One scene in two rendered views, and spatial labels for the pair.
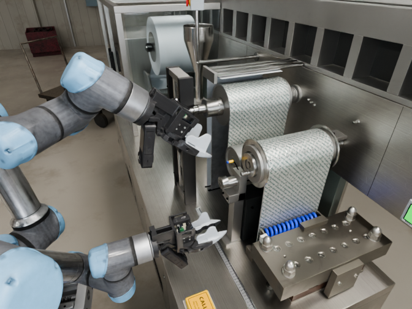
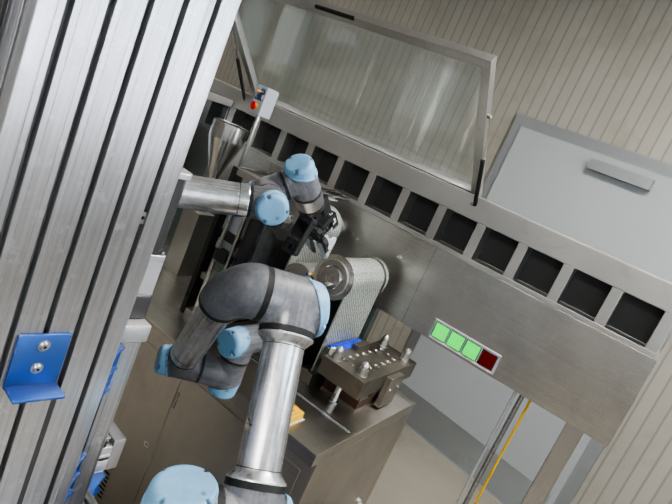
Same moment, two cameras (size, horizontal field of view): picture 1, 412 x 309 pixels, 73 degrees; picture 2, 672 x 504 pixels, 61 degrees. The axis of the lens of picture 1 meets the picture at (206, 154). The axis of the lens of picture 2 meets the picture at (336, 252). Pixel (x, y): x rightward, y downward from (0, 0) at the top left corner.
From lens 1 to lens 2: 1.19 m
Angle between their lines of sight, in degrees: 41
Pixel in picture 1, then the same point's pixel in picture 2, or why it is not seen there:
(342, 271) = (393, 378)
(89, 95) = (307, 186)
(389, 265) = not seen: hidden behind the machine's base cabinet
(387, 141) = (423, 274)
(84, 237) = not seen: outside the picture
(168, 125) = (323, 222)
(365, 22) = (413, 181)
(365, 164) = (403, 293)
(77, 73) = (311, 170)
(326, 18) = (380, 167)
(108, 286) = (231, 372)
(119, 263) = (256, 343)
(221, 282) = not seen: hidden behind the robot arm
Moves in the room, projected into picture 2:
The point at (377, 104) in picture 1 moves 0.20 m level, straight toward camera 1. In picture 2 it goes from (417, 244) to (426, 258)
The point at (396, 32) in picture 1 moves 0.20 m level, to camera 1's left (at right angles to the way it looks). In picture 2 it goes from (435, 194) to (395, 180)
